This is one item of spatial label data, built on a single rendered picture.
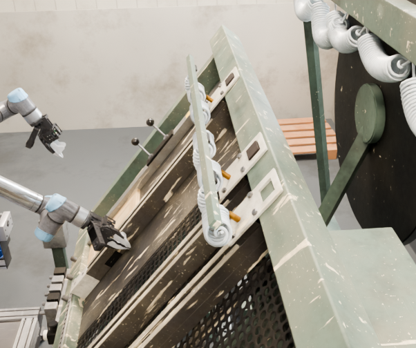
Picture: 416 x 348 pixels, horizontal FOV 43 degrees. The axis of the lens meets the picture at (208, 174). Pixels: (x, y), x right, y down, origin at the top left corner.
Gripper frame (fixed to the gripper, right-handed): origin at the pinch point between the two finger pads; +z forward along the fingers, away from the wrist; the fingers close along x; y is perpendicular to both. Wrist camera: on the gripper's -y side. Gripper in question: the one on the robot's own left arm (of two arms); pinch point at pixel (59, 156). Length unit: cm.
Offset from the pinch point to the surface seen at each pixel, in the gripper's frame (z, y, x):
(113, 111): 93, -75, 323
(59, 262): 57, -46, 12
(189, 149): 7, 64, -43
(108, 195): 36.9, -0.6, 16.3
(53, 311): 51, -33, -37
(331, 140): 206, 119, 252
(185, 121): 12, 60, -6
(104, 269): 38, 5, -45
